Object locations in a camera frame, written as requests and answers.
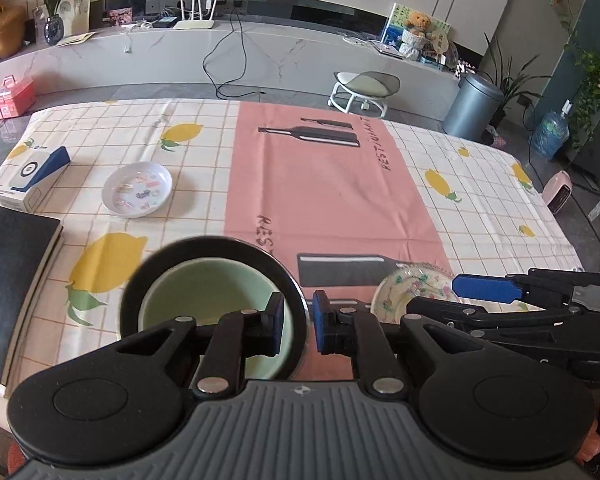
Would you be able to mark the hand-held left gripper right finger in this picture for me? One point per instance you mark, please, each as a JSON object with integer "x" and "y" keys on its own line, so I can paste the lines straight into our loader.
{"x": 321, "y": 325}

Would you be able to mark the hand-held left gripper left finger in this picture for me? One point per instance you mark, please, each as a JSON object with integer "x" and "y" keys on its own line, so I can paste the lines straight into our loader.
{"x": 278, "y": 325}

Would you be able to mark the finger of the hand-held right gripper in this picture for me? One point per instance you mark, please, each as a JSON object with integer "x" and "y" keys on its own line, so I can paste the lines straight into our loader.
{"x": 445, "y": 312}
{"x": 485, "y": 289}

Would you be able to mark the floral plate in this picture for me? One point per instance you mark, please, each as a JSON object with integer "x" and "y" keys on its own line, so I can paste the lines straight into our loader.
{"x": 405, "y": 282}

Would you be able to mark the fruit pattern white plate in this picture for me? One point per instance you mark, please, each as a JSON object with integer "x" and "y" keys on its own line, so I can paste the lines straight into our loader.
{"x": 390, "y": 305}

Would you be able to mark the green ceramic bowl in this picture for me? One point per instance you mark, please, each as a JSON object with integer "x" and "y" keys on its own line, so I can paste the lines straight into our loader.
{"x": 205, "y": 290}

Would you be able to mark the lemon print checked tablecloth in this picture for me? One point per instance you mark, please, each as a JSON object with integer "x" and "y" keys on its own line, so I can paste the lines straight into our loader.
{"x": 480, "y": 220}

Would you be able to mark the pink space heater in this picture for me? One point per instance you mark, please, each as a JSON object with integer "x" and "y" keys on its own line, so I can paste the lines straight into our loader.
{"x": 560, "y": 192}

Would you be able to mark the pink bottle print mat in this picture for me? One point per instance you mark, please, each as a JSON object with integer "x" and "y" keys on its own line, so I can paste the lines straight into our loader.
{"x": 330, "y": 185}

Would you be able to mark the blue water bottle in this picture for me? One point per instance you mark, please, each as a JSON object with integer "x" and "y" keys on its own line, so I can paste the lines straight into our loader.
{"x": 550, "y": 135}

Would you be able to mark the potted long leaf plant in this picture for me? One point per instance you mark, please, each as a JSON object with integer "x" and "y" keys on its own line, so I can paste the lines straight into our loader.
{"x": 500, "y": 115}

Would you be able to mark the grey metal trash can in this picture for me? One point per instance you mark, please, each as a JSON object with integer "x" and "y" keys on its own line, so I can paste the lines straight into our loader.
{"x": 472, "y": 110}

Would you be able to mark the small white sticker saucer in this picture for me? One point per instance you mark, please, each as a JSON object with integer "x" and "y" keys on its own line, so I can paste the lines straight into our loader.
{"x": 137, "y": 190}

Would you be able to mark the white round stool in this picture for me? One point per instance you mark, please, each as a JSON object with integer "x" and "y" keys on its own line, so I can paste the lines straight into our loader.
{"x": 362, "y": 85}

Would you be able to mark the green climbing plant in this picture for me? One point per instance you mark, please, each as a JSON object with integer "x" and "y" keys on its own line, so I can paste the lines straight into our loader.
{"x": 595, "y": 75}

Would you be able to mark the round paper fan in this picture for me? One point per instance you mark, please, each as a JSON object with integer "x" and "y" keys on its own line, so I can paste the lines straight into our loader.
{"x": 440, "y": 40}

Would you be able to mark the teddy bear in knitted basket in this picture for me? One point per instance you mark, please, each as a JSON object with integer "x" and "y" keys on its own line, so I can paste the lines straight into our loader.
{"x": 412, "y": 45}

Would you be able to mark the black book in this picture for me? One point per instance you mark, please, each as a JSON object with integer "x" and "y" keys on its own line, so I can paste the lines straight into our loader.
{"x": 15, "y": 270}

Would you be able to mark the white marble tv console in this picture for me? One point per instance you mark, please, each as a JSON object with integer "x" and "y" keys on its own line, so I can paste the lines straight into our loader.
{"x": 290, "y": 55}

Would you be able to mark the blue green painting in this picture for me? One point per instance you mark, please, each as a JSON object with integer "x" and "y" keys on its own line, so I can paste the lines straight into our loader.
{"x": 392, "y": 35}

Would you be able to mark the blue and white box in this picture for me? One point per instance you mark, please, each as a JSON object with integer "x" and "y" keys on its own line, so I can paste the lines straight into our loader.
{"x": 35, "y": 175}

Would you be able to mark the white router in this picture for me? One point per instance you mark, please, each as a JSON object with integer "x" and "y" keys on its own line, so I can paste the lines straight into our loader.
{"x": 194, "y": 24}

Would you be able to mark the black set-top box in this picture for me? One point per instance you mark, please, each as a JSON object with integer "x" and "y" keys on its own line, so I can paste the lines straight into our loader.
{"x": 165, "y": 22}

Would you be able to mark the pink photo card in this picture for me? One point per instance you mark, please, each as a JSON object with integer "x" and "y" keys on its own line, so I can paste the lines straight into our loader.
{"x": 121, "y": 16}

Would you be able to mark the pink storage box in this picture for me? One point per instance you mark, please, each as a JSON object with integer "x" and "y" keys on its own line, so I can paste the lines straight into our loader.
{"x": 12, "y": 97}

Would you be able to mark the yellow envelope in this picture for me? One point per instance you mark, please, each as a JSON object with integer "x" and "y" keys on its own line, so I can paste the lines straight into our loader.
{"x": 75, "y": 39}

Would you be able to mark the plant in blue vase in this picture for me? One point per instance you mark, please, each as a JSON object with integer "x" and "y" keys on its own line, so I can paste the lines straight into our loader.
{"x": 54, "y": 30}

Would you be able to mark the portrait picture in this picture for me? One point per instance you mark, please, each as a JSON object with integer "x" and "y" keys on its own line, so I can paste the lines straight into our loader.
{"x": 75, "y": 12}

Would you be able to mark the gold round vase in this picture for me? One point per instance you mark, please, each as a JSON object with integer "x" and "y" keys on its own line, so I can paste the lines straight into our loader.
{"x": 5, "y": 35}

